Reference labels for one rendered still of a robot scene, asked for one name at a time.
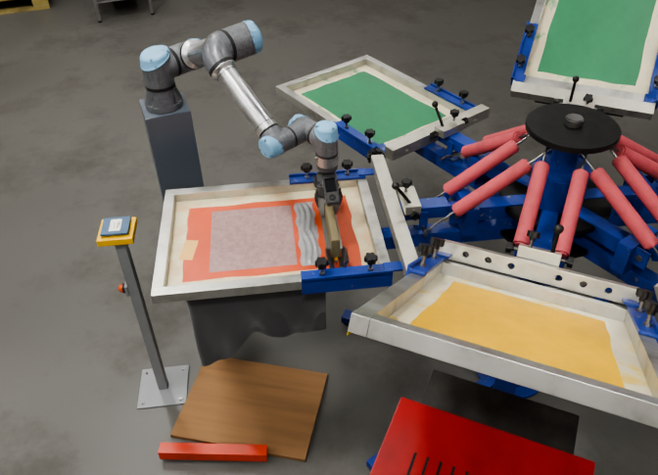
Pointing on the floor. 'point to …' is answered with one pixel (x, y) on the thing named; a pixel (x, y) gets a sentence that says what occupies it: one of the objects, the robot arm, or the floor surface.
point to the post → (176, 394)
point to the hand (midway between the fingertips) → (328, 213)
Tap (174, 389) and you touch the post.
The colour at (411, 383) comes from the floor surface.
